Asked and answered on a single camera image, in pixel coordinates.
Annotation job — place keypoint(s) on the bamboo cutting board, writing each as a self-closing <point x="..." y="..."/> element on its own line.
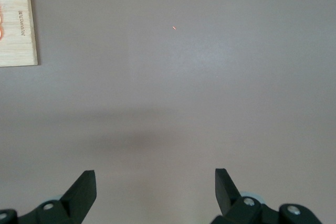
<point x="18" y="45"/>

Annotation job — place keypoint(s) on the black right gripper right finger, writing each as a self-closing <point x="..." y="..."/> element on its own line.
<point x="225" y="195"/>

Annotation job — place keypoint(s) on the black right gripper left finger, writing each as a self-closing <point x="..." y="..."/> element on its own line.
<point x="78" y="197"/>

